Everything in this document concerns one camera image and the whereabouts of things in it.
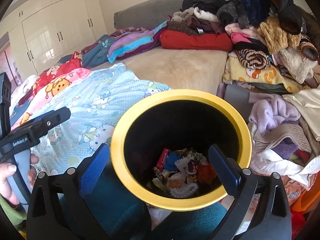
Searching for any blue plastic bag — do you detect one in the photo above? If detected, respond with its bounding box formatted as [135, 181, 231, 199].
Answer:
[164, 152, 181, 172]

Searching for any red plastic wrapper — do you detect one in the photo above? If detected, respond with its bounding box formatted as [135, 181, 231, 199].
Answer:
[197, 164, 217, 185]

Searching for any red snack can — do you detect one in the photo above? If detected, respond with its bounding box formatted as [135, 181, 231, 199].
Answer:
[156, 148, 171, 172]

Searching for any yellow rimmed black trash bin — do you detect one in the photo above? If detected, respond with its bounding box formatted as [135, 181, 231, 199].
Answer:
[111, 89, 252, 211]

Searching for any person's left hand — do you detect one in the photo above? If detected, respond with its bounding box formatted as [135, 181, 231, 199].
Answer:
[0, 153, 40, 207]

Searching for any beige ribbed knit sweater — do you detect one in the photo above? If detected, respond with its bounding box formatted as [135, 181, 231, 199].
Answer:
[248, 117, 319, 159]

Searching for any teal trouser leg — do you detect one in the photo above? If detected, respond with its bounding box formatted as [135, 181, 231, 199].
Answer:
[58, 159, 228, 240]

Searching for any pink cartoon bear blanket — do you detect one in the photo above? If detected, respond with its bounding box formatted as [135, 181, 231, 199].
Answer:
[11, 68, 91, 130]

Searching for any lavender knit sweater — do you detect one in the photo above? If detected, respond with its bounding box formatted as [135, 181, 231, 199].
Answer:
[248, 92, 300, 137]

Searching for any light blue Hello Kitty quilt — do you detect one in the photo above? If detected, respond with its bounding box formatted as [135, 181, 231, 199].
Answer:
[31, 63, 170, 175]

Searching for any red floral blanket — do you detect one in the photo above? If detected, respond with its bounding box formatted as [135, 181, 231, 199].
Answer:
[33, 51, 82, 96]

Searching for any yellow Hello Kitty blanket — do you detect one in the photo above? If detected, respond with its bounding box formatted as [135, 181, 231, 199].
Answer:
[222, 52, 311, 94]

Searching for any cream satin curtain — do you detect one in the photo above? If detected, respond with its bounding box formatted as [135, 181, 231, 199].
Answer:
[283, 87, 320, 141]

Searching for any dark blue leaf blanket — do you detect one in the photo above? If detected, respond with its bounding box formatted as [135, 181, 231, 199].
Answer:
[57, 35, 117, 68]

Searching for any white built-in wardrobe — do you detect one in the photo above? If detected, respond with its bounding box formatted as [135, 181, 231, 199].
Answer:
[1, 0, 107, 80]

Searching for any red folded cushion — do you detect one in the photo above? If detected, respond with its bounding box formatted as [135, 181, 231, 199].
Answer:
[159, 30, 233, 51]

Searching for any purple blue striped pillow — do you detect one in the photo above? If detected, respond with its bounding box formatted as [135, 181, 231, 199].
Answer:
[107, 21, 168, 63]

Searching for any pile of dark clothes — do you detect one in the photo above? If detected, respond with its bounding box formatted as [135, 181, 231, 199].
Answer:
[166, 0, 319, 85]

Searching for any grey bed headboard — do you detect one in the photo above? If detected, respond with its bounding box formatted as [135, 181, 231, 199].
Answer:
[113, 0, 183, 30]

